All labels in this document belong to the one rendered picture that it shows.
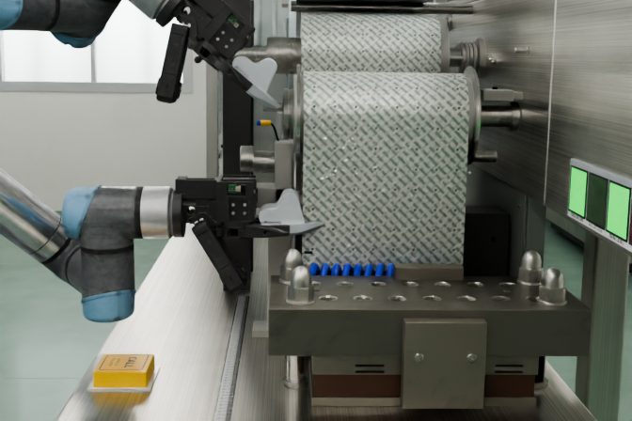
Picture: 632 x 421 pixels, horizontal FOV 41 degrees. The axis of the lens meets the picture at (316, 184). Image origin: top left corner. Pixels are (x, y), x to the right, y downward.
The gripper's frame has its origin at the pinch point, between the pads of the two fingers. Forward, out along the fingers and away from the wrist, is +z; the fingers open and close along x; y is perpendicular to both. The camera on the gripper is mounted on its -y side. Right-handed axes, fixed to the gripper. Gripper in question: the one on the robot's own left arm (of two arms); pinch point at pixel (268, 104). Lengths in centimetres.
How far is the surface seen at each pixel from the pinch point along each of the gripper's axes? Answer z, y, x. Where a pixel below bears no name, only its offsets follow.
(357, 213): 19.7, -3.3, -4.6
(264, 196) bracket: 8.6, -11.2, 2.8
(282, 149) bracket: 6.0, -3.9, 2.8
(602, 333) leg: 66, 7, 9
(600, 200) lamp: 33, 17, -35
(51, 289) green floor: -18, -180, 343
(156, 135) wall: -40, -109, 552
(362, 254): 24.2, -7.4, -4.5
